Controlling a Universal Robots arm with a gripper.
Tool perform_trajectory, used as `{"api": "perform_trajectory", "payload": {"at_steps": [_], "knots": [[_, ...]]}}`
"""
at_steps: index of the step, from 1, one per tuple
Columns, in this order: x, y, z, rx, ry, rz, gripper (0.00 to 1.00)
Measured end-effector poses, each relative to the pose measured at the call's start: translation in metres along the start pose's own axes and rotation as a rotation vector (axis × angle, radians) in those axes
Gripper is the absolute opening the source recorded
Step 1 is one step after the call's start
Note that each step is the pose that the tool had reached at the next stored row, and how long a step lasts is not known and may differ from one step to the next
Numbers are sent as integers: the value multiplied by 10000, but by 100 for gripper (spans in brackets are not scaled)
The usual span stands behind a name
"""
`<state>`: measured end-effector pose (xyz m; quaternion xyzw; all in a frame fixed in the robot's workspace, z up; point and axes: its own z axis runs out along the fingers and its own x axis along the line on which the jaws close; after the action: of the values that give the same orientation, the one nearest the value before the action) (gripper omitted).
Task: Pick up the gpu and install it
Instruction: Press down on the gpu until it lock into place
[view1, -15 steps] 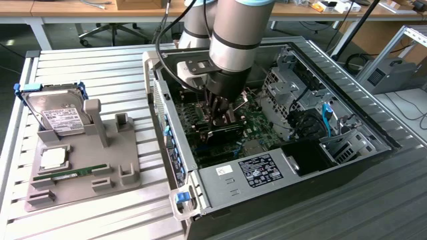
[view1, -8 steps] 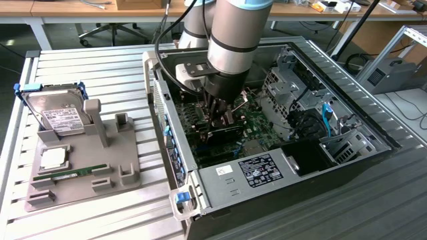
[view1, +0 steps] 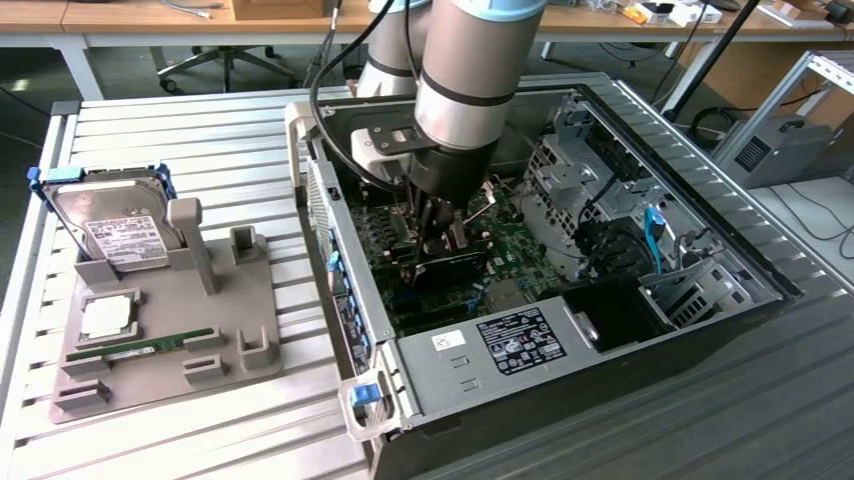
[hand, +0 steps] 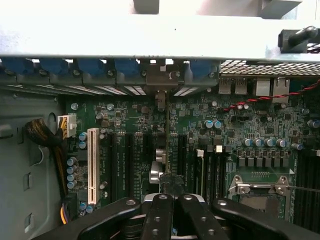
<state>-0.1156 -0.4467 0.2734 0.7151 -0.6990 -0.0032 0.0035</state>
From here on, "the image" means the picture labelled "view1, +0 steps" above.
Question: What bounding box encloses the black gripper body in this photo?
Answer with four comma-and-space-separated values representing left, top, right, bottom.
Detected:
404, 142, 499, 209

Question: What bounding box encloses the green graphics card black cooler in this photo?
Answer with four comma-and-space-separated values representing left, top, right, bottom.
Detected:
389, 234, 492, 291

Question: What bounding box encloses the metal socket cover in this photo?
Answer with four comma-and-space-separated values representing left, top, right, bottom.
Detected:
463, 177, 501, 226

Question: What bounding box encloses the green motherboard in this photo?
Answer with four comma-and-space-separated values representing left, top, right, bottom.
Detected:
345, 169, 561, 336

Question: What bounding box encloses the open black PC case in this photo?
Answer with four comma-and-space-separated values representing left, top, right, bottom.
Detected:
283, 82, 802, 480

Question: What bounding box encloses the long black expansion slot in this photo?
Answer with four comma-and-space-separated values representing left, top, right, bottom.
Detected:
397, 312, 472, 335
392, 299, 468, 321

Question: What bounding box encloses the silver disk bay cage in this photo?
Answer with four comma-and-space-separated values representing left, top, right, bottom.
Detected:
523, 132, 662, 281

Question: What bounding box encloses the silver chipset heatsink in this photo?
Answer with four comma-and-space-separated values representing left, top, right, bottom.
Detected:
489, 279, 535, 311

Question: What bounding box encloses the grey power supply unit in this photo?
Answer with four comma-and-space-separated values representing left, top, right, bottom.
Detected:
396, 297, 602, 416

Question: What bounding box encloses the black office chair base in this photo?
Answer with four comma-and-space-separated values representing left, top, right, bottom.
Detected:
156, 44, 299, 94

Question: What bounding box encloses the grey plastic parts rack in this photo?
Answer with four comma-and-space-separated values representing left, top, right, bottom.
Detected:
49, 197, 288, 426

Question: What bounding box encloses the brown cardboard box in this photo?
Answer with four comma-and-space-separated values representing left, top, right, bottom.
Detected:
229, 0, 335, 21

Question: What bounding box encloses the green RAM stick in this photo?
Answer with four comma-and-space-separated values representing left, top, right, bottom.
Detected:
64, 327, 219, 364

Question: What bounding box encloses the silver hard disk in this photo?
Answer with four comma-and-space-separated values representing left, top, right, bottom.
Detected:
38, 172, 188, 274

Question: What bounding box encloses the black slanted pole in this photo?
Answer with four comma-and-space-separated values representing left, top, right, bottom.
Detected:
656, 0, 762, 121

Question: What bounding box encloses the white small box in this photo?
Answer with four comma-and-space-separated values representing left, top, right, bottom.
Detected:
666, 4, 726, 27

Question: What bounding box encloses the silver CPU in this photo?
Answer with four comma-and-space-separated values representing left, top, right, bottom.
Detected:
78, 297, 138, 339

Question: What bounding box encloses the grey computer tower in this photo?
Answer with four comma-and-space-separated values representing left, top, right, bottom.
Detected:
730, 117, 854, 189

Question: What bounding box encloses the blue disk caddy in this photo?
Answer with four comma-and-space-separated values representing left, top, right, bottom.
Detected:
24, 162, 179, 216

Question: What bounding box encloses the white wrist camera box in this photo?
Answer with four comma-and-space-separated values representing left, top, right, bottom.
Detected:
349, 126, 435, 174

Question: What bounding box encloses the black wire bundle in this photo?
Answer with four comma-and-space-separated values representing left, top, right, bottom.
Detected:
572, 217, 652, 279

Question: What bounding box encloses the black camera cable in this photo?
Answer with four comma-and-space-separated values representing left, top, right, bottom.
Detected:
308, 0, 408, 194

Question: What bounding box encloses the blue SATA wire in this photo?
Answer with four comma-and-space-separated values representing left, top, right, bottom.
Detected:
643, 207, 668, 276

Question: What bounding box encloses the grey hanging cable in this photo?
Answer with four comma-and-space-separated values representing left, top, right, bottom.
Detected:
305, 0, 345, 86

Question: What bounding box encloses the black coiled cable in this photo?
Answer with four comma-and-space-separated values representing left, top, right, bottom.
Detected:
690, 107, 739, 146

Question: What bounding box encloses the aluminium profile frame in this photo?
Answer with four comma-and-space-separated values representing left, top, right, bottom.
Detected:
710, 49, 854, 166

